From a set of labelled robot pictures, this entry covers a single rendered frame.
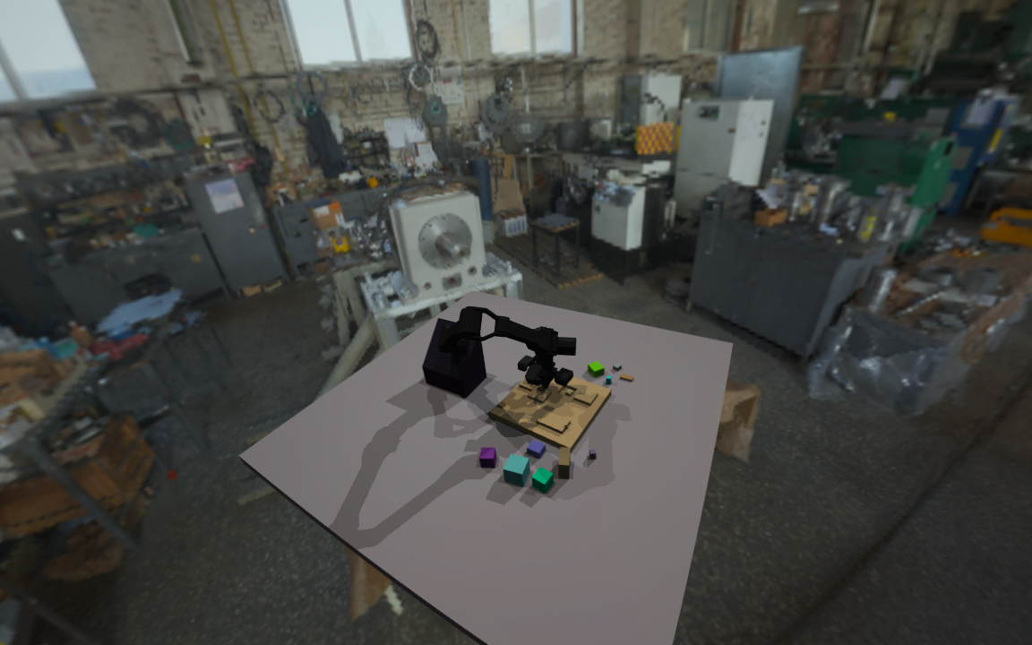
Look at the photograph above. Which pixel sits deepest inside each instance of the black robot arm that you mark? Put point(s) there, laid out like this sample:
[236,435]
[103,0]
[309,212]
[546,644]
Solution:
[544,341]

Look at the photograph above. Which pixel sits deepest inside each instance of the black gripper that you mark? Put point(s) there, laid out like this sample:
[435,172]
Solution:
[562,377]

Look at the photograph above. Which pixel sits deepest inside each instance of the brown rectangular block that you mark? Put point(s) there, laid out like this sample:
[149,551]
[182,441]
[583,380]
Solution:
[564,463]

